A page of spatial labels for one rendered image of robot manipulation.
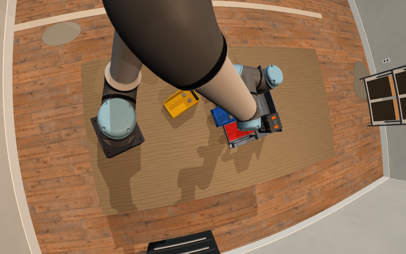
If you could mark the yellow bin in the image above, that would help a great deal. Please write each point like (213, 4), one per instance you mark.
(177, 104)

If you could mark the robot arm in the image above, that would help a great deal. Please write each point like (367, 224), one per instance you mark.
(180, 42)

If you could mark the blue bin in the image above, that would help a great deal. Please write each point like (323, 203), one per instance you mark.
(221, 117)

